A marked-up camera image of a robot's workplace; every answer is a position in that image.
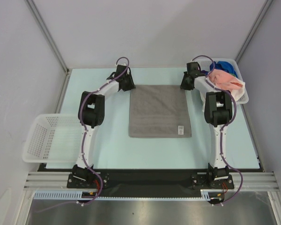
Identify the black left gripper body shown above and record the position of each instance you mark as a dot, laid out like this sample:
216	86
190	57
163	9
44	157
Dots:
129	84

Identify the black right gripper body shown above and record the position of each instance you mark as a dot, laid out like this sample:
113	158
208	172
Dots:
186	83

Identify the grey terry towel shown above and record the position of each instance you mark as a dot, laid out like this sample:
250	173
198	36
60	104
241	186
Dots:
159	111

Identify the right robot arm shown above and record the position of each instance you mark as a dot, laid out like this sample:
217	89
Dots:
219	112

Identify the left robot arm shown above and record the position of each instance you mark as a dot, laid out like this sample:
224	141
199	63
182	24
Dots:
91	115

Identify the white basket with towels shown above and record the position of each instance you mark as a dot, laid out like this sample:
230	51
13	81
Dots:
204	63

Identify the pink towel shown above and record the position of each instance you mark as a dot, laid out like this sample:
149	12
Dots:
225	81

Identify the blue towel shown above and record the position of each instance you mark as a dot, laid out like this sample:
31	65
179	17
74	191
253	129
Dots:
224	66

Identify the white towel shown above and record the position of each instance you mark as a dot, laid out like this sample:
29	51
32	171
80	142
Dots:
203	87

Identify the empty white perforated basket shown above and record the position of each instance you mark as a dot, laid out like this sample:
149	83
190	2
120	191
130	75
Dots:
53	138

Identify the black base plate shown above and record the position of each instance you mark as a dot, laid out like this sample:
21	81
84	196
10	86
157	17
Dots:
163	183

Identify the right aluminium frame post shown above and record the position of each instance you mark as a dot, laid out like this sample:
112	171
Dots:
253	30

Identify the aluminium frame post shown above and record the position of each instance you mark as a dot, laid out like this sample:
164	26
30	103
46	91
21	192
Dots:
253	30
46	33

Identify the left aluminium frame post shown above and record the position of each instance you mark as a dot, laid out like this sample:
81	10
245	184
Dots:
46	33

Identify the aluminium rail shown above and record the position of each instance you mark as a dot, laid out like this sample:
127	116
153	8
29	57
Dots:
252	181

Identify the grey slotted cable duct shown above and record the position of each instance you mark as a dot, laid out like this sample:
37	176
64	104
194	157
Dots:
64	195

